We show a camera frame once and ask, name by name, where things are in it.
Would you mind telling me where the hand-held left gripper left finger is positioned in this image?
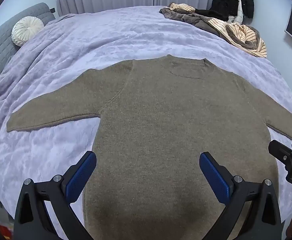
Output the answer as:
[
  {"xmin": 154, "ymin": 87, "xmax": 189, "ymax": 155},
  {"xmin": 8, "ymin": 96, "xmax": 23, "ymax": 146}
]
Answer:
[{"xmin": 13, "ymin": 151, "xmax": 97, "ymax": 240}]

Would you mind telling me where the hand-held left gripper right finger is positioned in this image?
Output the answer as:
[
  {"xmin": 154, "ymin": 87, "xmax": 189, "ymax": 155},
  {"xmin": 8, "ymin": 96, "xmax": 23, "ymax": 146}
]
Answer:
[{"xmin": 199, "ymin": 152, "xmax": 290, "ymax": 240}]

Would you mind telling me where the olive knit sweater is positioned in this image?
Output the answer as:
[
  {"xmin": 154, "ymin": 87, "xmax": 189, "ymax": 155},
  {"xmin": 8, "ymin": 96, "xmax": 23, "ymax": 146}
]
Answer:
[{"xmin": 6, "ymin": 54, "xmax": 292, "ymax": 240}]

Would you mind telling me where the lavender fleece blanket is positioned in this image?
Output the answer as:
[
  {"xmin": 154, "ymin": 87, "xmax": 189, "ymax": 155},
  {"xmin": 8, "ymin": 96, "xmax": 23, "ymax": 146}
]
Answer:
[{"xmin": 0, "ymin": 5, "xmax": 292, "ymax": 240}]

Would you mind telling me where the white round pleated pillow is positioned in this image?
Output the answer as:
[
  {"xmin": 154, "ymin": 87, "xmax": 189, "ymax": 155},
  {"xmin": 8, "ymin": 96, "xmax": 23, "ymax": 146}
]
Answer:
[{"xmin": 11, "ymin": 16, "xmax": 44, "ymax": 47}]

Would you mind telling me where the black garment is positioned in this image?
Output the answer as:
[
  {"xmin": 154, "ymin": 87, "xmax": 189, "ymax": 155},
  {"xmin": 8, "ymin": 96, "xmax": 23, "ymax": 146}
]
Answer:
[{"xmin": 195, "ymin": 8, "xmax": 230, "ymax": 22}]

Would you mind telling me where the black puffer jacket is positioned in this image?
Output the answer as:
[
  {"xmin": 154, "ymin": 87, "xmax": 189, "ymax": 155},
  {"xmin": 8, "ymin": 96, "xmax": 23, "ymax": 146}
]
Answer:
[{"xmin": 211, "ymin": 0, "xmax": 254, "ymax": 26}]

